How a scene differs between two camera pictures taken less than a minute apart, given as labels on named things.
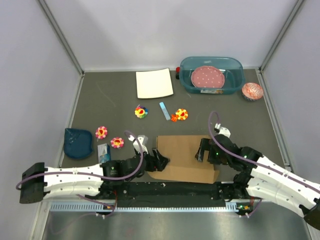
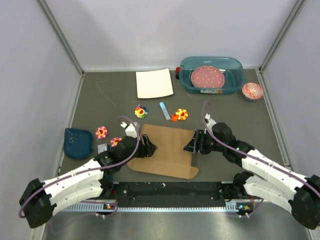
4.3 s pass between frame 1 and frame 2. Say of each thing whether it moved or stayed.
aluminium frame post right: stayed
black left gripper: moved
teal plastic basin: stayed
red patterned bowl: stayed
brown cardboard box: moved
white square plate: stayed
